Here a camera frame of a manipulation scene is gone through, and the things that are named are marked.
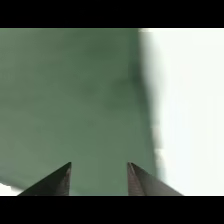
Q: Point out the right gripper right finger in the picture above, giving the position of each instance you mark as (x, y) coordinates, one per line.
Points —
(145, 185)

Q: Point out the green garment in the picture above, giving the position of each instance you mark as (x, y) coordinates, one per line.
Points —
(73, 106)

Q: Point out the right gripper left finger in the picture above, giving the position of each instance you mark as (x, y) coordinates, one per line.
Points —
(55, 183)

